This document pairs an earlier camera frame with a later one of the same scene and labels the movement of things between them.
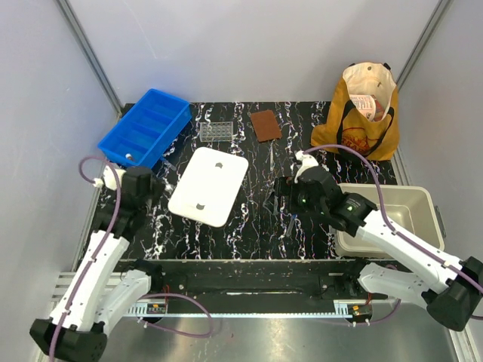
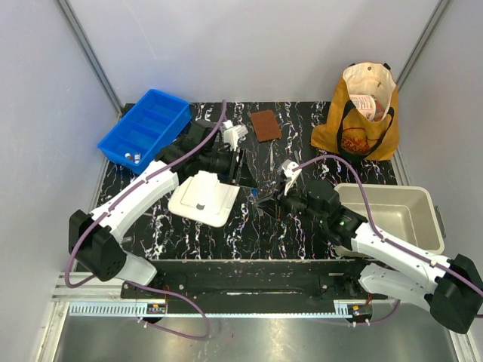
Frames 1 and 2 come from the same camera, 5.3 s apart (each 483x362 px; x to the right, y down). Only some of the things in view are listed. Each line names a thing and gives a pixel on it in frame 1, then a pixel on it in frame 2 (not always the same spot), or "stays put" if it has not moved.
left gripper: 158,187 -> 241,168
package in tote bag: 369,105 stays put
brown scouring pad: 265,126 stays put
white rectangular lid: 208,186 stays put
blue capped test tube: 290,226 -> 253,197
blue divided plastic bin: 146,132 stays put
